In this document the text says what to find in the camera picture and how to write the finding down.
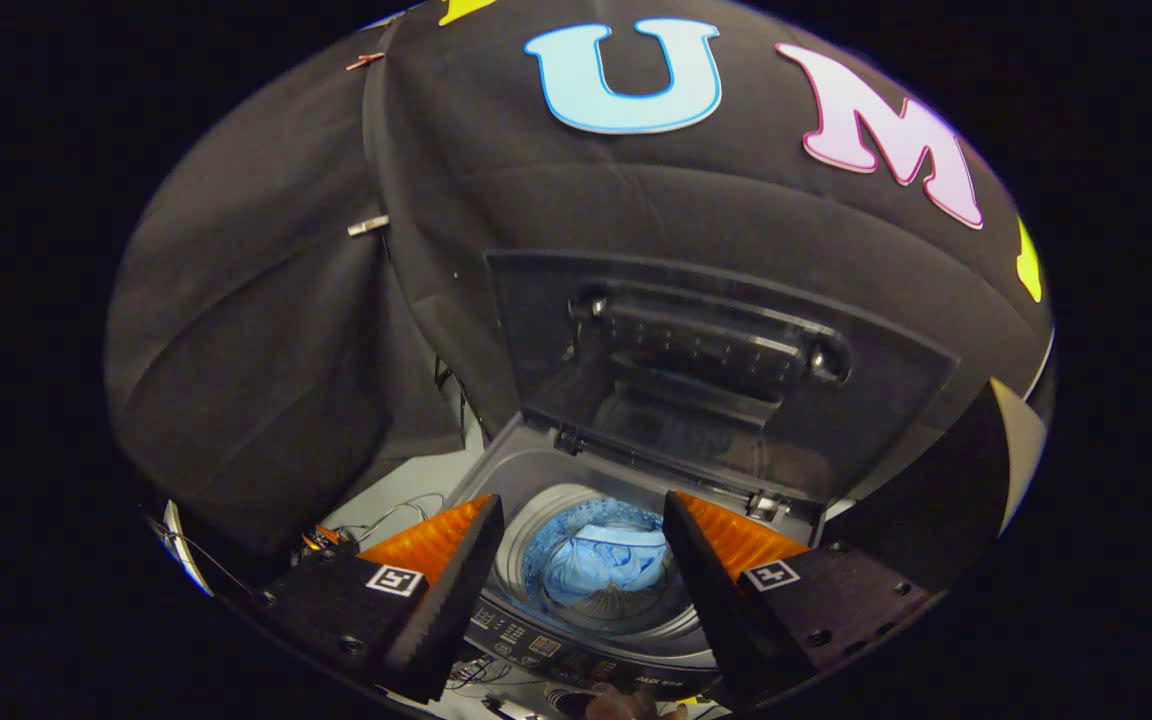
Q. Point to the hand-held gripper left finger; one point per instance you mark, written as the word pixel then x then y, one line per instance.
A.
pixel 456 600

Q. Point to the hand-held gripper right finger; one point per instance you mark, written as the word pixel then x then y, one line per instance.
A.
pixel 711 600

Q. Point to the light blue shirt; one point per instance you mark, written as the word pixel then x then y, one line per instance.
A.
pixel 596 575

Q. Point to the transparent dark washing machine lid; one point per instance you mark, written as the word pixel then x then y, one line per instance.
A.
pixel 866 400

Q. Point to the small orange electronic part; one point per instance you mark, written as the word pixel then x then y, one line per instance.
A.
pixel 321 540

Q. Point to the white panel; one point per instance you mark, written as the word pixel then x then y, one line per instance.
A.
pixel 181 545

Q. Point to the black backdrop cloth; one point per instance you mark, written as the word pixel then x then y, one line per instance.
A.
pixel 266 320

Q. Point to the silver metal clip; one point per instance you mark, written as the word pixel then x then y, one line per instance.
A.
pixel 368 226

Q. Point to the wooden clothespin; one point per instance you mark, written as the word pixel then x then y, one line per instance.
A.
pixel 364 61

